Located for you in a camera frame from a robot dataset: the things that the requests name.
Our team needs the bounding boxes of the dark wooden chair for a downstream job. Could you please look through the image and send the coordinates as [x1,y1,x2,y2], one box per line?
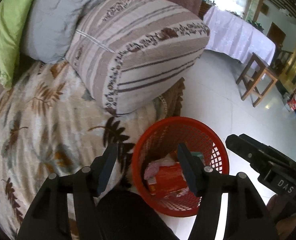
[275,50,293,70]

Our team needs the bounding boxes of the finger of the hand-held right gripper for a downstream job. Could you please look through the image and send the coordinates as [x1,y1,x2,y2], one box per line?
[225,134,271,178]
[239,133,296,167]

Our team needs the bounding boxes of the wooden stool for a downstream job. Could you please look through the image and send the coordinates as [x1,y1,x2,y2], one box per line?
[235,52,278,107]

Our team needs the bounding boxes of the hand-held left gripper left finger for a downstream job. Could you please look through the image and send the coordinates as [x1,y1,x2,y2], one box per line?
[17,142,118,240]

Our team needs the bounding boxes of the red plastic mesh basket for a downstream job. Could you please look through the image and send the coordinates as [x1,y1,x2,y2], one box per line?
[131,117,230,217]

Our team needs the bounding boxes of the red packet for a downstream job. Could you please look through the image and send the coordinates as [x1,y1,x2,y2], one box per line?
[148,162,190,198]

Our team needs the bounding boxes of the table with lilac tablecloth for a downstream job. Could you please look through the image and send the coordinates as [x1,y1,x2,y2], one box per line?
[203,5,276,64]

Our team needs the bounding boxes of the white tissue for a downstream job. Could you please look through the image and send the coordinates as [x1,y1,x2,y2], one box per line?
[160,155,177,167]

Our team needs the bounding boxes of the crumpled black plastic bag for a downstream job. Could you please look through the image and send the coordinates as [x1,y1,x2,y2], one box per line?
[95,190,178,240]

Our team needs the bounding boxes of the brown wooden door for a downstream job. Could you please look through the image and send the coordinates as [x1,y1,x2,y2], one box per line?
[267,22,286,45]

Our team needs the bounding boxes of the leaf printed blanket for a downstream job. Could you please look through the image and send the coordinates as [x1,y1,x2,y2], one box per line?
[0,60,163,240]

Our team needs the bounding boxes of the green patterned quilt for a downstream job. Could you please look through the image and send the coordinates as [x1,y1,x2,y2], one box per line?
[0,0,48,88]

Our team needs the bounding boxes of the brown fringed cloth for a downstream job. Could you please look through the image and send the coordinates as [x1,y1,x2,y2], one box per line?
[158,77,186,118]

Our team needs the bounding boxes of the red white container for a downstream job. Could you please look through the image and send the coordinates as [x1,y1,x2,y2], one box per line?
[287,95,296,112]

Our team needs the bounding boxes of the blue-grey pillow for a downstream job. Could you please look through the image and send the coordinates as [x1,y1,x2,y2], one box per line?
[22,0,108,64]

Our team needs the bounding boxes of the striped floral cushion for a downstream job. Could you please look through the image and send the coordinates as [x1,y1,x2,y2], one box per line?
[65,0,210,117]

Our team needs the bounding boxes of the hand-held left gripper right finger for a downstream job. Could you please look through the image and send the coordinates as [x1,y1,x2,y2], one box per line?
[177,142,280,240]

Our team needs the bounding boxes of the small pink wrapper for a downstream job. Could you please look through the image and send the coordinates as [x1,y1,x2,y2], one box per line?
[144,162,161,180]

